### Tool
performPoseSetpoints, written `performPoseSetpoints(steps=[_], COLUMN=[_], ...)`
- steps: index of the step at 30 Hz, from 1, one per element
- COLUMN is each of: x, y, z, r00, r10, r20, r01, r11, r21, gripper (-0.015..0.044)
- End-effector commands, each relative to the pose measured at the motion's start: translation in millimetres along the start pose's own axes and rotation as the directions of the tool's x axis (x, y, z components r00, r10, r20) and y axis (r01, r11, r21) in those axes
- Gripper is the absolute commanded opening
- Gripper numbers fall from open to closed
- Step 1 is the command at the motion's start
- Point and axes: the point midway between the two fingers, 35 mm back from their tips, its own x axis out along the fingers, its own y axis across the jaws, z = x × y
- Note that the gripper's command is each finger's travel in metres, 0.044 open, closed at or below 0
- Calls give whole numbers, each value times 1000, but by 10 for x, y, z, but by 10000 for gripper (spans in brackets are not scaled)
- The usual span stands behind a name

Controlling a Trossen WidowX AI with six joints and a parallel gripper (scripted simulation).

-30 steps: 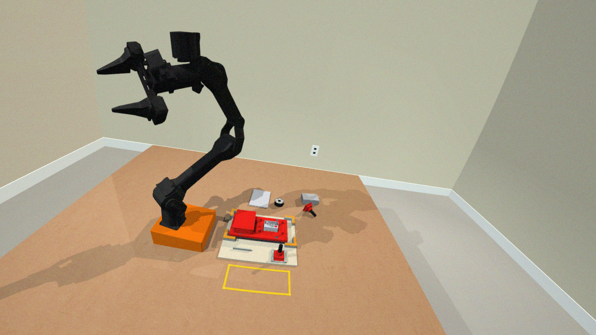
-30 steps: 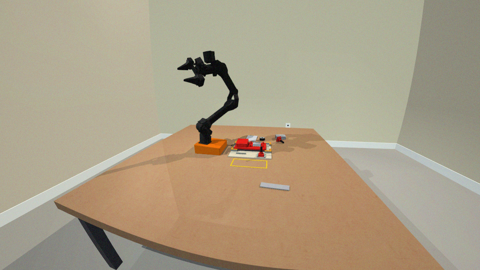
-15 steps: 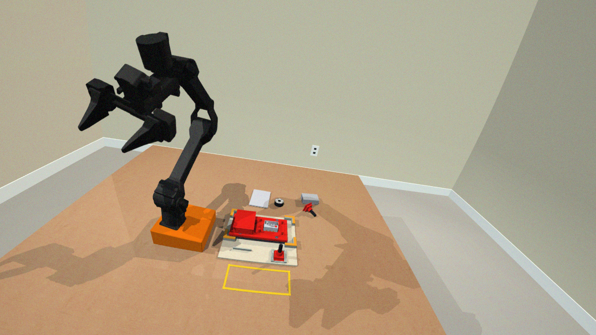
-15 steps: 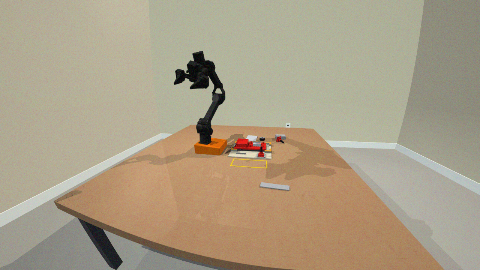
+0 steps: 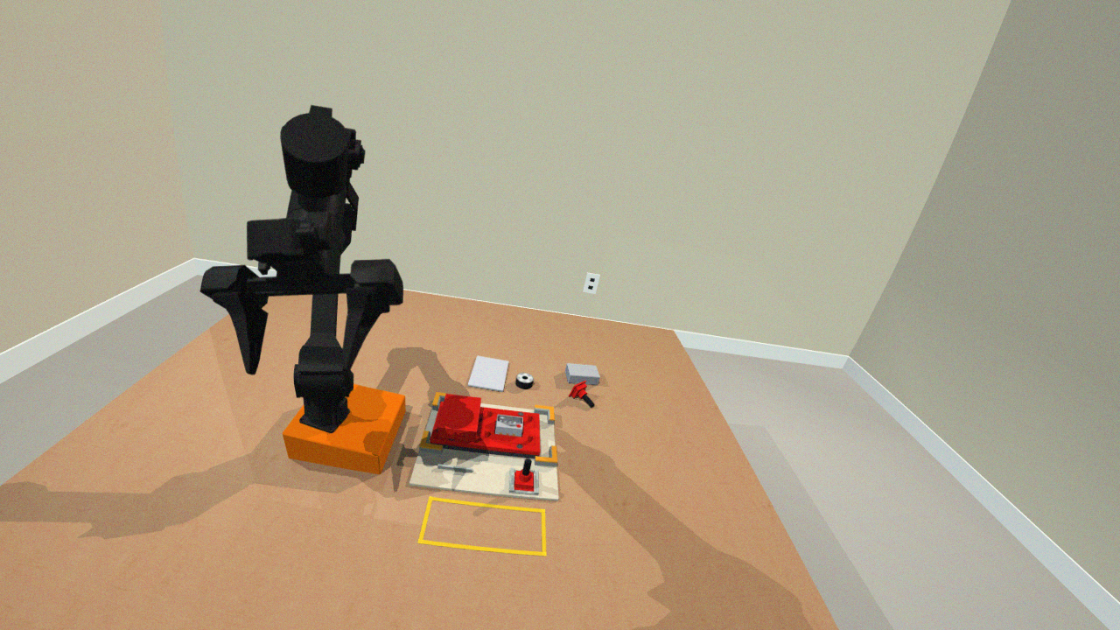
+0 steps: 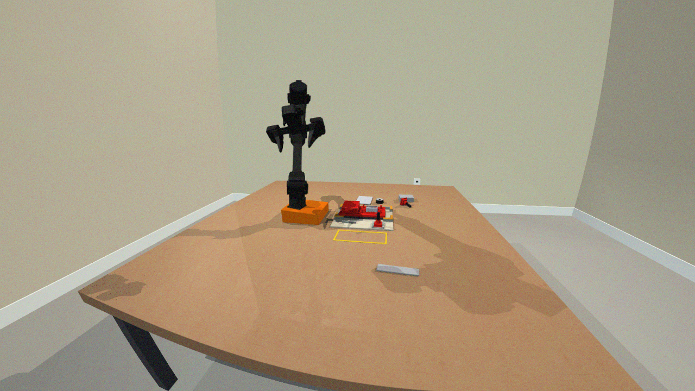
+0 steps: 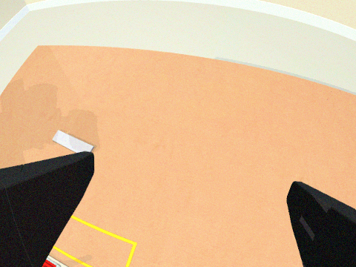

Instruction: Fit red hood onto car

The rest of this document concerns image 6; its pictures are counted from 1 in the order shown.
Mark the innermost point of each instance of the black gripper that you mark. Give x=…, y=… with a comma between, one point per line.
x=316, y=128

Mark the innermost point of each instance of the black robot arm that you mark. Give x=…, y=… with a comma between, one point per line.
x=297, y=186

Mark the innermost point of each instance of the grey flat bar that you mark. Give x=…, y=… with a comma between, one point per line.
x=398, y=270

